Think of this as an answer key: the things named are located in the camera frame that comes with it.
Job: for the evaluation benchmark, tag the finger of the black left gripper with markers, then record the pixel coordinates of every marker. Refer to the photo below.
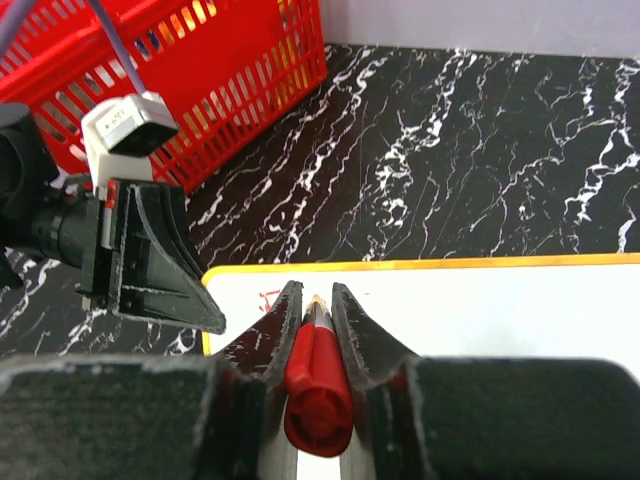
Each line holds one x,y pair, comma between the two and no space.
156,270

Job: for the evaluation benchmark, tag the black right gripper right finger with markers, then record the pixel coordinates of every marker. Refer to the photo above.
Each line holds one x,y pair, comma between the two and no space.
480,418

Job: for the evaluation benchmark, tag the yellow framed whiteboard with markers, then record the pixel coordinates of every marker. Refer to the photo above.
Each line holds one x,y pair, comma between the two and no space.
543,307

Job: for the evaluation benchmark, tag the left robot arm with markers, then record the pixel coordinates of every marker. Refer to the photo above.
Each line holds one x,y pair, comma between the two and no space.
37,219

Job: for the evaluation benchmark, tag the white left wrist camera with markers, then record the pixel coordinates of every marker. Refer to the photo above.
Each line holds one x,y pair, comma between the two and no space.
120,134

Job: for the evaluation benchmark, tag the red capped white marker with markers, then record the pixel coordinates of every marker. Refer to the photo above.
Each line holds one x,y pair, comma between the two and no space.
319,415

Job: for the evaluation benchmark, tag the red plastic basket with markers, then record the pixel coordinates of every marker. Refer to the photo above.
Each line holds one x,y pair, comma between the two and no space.
226,69

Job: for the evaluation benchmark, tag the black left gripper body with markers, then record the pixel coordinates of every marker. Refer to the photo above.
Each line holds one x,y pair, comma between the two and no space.
102,269

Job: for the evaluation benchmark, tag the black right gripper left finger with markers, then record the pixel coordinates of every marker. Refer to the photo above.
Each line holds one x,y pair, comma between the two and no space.
127,416

